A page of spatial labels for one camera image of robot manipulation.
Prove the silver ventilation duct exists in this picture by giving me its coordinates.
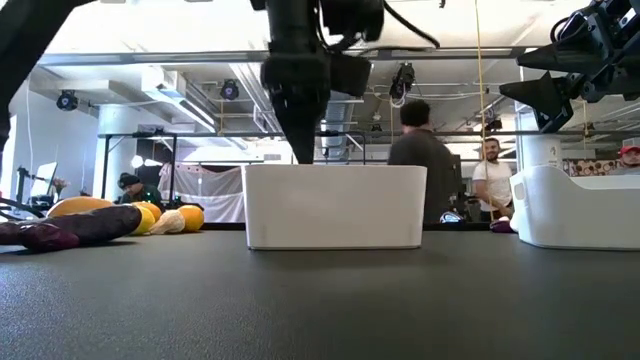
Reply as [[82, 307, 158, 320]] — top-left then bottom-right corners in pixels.
[[319, 92, 362, 161]]

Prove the large yellow lemon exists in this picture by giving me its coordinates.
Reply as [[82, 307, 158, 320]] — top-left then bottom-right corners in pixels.
[[47, 195, 115, 219]]

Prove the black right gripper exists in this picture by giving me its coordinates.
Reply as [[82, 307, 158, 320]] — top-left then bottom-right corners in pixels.
[[498, 0, 640, 134]]

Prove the black metal rack frame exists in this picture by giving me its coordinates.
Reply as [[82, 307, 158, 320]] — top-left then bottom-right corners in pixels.
[[97, 130, 367, 206]]

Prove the black camera cable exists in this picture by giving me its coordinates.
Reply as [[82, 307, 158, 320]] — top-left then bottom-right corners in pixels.
[[549, 16, 574, 45], [382, 0, 442, 50]]

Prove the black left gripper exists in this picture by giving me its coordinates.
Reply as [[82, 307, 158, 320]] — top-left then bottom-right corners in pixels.
[[259, 0, 374, 166]]

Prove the person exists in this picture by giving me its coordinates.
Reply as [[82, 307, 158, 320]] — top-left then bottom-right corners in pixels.
[[609, 144, 640, 176], [472, 137, 516, 222], [117, 172, 164, 206], [387, 99, 459, 225]]

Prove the black ceiling cable reel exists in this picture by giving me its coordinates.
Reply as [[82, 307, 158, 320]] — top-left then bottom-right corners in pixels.
[[55, 89, 79, 112], [388, 62, 417, 109], [219, 78, 240, 102]]

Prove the grey overhead beam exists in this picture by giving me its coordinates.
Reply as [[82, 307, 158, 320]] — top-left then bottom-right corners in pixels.
[[37, 47, 526, 67]]

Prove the black right camera cable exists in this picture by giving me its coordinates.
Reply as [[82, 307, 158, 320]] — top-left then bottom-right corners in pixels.
[[549, 16, 574, 45]]

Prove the white hanging cloth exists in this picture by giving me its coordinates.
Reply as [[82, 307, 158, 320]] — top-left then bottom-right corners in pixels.
[[158, 162, 246, 224]]

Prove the small beige ginger root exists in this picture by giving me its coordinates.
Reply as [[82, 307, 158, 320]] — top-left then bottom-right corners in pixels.
[[148, 209, 187, 236]]

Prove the white plastic basket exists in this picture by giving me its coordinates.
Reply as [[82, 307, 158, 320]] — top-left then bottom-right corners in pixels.
[[242, 163, 429, 251], [509, 164, 640, 252]]

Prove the floral patterned panel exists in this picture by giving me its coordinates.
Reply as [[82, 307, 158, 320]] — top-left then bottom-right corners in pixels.
[[562, 158, 621, 177]]

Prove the bright computer screen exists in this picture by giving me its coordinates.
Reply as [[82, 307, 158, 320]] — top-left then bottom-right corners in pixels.
[[29, 161, 59, 199]]

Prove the thin black cable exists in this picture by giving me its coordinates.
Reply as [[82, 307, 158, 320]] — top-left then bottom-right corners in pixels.
[[0, 197, 47, 220]]

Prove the black left camera cable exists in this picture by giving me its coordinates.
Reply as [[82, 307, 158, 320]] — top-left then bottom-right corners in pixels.
[[382, 0, 442, 50]]

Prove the long purple sweet potato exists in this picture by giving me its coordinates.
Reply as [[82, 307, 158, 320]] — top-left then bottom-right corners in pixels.
[[47, 203, 143, 246]]

